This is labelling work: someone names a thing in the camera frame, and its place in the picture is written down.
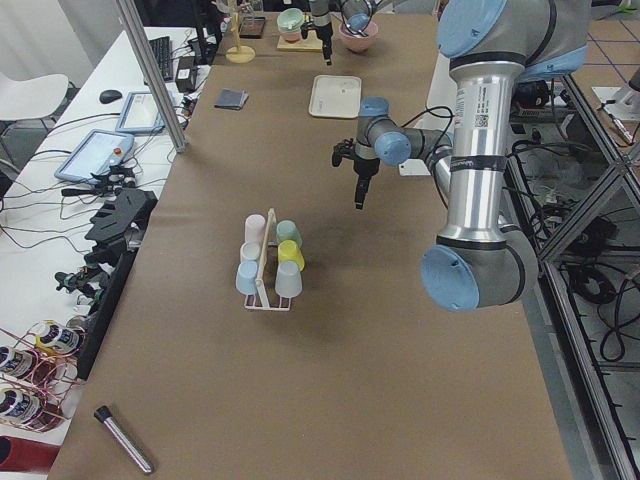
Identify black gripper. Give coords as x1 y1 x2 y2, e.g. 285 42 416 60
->
353 158 377 210
313 22 332 66

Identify cream tray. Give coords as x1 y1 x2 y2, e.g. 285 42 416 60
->
308 75 362 119

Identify green cup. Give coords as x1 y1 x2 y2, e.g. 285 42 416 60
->
276 219 302 247

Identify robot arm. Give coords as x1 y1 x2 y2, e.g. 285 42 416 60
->
301 0 389 65
354 1 591 311

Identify dark brown tray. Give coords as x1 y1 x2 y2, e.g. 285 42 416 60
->
239 17 266 39

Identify white cup rack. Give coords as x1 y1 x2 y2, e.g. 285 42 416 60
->
244 208 293 312

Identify yellow cup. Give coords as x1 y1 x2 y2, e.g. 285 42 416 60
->
278 239 305 271

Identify pink cup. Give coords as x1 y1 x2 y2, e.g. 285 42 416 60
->
244 213 266 244

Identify grey cup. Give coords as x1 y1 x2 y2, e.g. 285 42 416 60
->
275 260 303 298

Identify cream cup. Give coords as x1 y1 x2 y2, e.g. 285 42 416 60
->
240 242 261 262

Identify blue cup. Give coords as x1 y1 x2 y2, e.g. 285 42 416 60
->
235 260 259 296

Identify wooden cutting board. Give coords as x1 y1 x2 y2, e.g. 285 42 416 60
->
277 29 322 53

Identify pink bowl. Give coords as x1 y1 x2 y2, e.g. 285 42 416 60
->
339 21 379 53

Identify stacked green bowls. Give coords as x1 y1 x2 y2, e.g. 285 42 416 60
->
277 8 305 43

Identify wooden mug tree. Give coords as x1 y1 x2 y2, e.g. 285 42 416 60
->
212 1 255 64

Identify grey folded cloth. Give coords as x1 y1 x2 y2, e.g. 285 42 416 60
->
214 89 249 110

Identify black keyboard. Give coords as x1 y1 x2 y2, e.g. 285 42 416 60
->
149 36 173 82

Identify far teach pendant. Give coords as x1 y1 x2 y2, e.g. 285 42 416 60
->
115 91 165 135

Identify teach pendant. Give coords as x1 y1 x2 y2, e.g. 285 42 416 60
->
54 129 134 184
115 91 165 135

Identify black computer mouse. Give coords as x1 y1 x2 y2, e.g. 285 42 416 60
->
99 89 123 105

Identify black tool holder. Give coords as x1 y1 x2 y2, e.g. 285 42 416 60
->
84 188 158 266

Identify near teach pendant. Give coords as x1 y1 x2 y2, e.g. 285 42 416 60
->
54 129 134 184

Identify white chair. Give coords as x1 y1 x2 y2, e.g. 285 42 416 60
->
1 73 69 122

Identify metal cylinder black cap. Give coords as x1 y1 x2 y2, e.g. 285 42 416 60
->
94 405 155 475

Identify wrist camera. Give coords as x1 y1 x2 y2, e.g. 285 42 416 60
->
300 20 315 40
331 138 356 167

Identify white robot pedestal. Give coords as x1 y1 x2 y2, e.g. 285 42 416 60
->
398 53 457 177

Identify aluminium frame post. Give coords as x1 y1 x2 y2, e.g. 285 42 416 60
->
115 0 187 154

